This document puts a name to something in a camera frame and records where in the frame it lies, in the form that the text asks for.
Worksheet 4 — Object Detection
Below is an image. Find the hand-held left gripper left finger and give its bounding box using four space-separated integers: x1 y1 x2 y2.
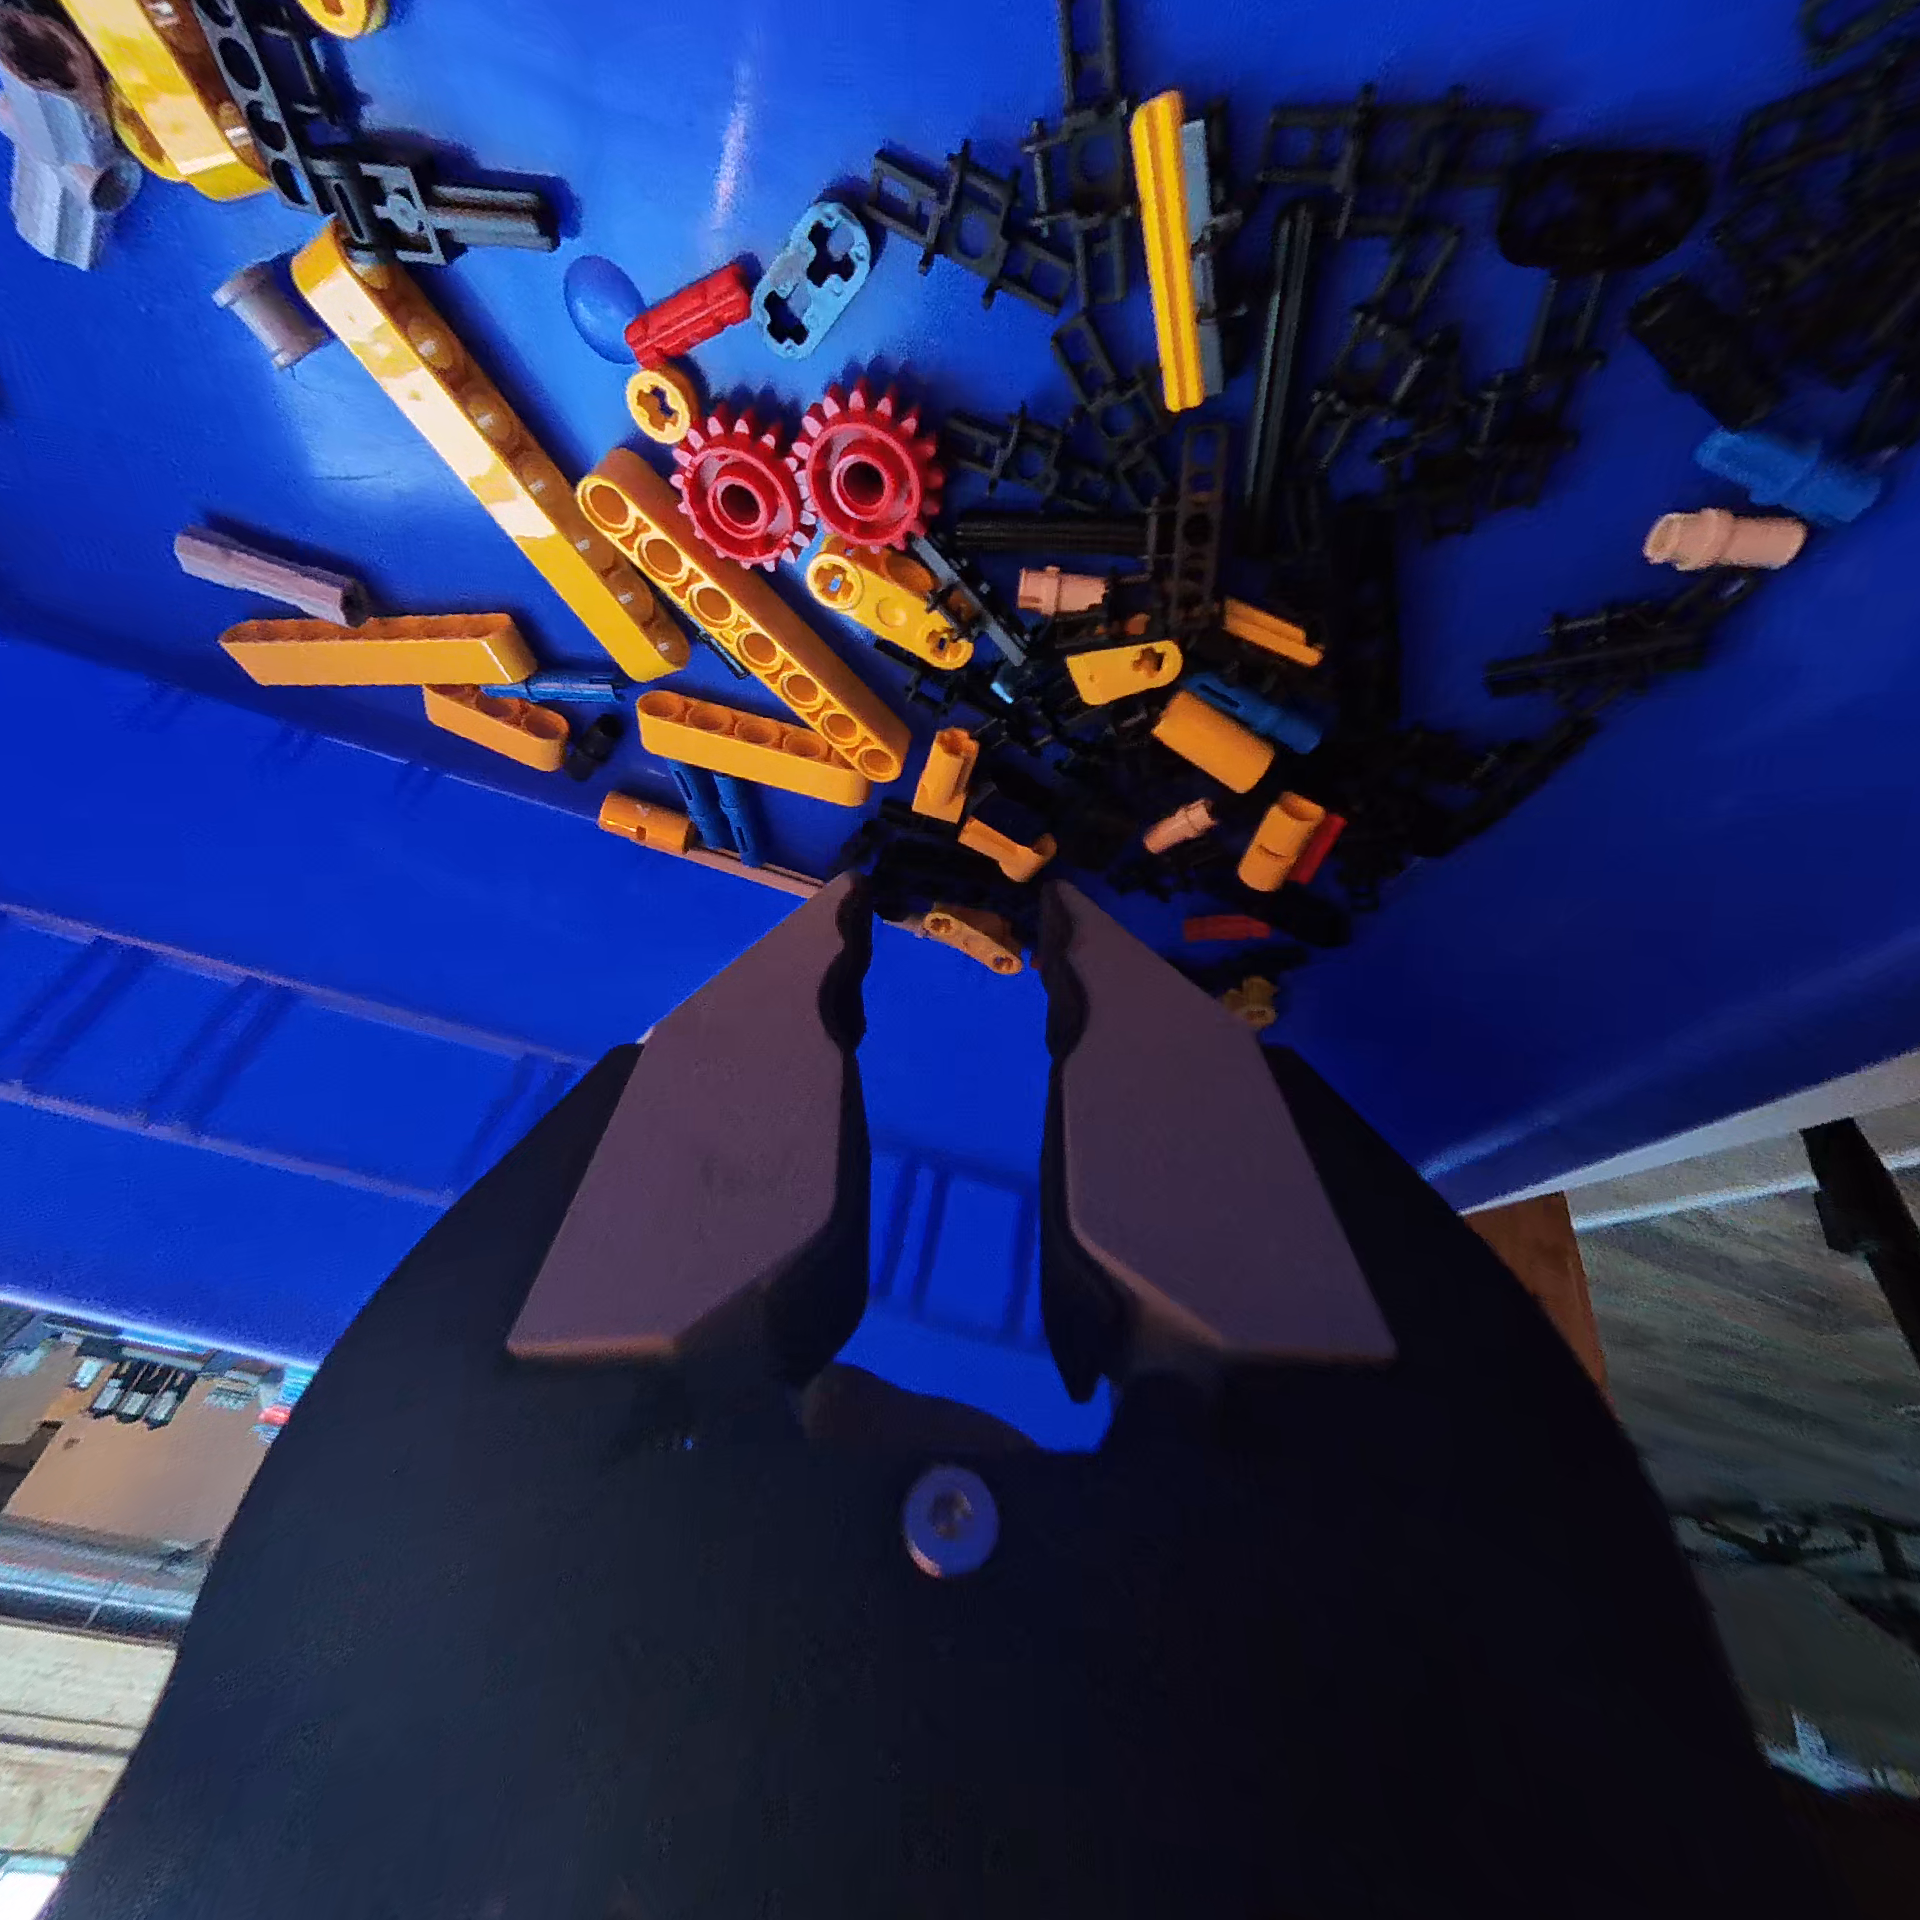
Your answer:
507 872 875 1394

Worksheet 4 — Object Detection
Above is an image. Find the blue plastic bin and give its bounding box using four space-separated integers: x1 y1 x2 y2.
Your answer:
0 0 1920 1360

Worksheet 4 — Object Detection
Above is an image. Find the pile of lego pieces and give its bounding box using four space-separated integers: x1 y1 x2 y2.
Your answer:
0 0 1920 1037

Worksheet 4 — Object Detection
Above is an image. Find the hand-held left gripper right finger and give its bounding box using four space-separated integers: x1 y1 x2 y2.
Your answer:
1038 878 1402 1409

